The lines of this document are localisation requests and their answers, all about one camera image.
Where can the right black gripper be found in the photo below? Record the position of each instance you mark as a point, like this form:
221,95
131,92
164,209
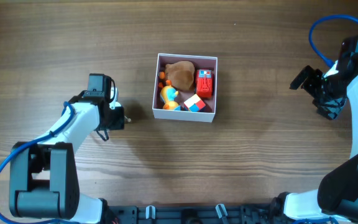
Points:
330,108

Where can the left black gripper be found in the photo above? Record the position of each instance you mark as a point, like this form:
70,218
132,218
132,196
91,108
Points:
119,123

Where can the yellow blue rubber duck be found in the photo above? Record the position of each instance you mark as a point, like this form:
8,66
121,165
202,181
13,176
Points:
168,94

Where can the brown plush toy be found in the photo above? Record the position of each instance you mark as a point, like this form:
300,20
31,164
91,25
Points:
181,75

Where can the colourful puzzle cube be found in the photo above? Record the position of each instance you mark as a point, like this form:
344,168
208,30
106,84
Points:
194,104

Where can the red toy car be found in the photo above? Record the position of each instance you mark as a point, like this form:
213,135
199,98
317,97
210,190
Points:
204,83

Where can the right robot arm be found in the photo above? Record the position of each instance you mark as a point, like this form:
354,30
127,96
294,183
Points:
336,198

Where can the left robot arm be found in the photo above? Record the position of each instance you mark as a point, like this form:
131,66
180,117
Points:
43,176

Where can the pink white open box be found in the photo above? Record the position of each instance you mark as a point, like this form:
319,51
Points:
208,114

